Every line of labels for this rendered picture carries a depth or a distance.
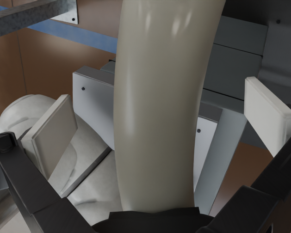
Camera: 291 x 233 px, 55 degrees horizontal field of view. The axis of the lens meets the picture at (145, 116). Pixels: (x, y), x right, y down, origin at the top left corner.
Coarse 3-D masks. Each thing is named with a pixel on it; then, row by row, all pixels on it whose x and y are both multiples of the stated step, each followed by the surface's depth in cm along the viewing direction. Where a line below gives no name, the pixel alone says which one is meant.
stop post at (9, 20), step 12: (48, 0) 150; (60, 0) 154; (72, 0) 157; (0, 12) 127; (12, 12) 128; (24, 12) 133; (36, 12) 140; (48, 12) 148; (60, 12) 156; (72, 12) 161; (0, 24) 123; (12, 24) 129; (24, 24) 135; (0, 36) 124
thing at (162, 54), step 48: (144, 0) 7; (192, 0) 7; (144, 48) 8; (192, 48) 8; (144, 96) 8; (192, 96) 9; (144, 144) 9; (192, 144) 10; (144, 192) 10; (192, 192) 11
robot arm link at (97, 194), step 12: (108, 156) 59; (96, 168) 56; (108, 168) 58; (84, 180) 55; (96, 180) 55; (108, 180) 56; (72, 192) 56; (84, 192) 55; (96, 192) 55; (108, 192) 55; (84, 204) 54; (96, 204) 54; (108, 204) 54; (120, 204) 54; (84, 216) 53; (96, 216) 52; (108, 216) 52
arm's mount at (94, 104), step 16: (80, 80) 72; (96, 80) 70; (112, 80) 71; (80, 96) 74; (96, 96) 72; (112, 96) 70; (80, 112) 77; (96, 112) 74; (112, 112) 72; (208, 112) 64; (96, 128) 77; (112, 128) 75; (208, 128) 62; (112, 144) 77; (208, 144) 64
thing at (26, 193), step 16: (0, 144) 14; (16, 144) 15; (0, 160) 14; (16, 160) 13; (16, 176) 12; (32, 176) 12; (16, 192) 11; (32, 192) 11; (48, 192) 11; (32, 208) 10; (48, 208) 9; (64, 208) 9; (32, 224) 10; (48, 224) 9; (64, 224) 9; (80, 224) 8
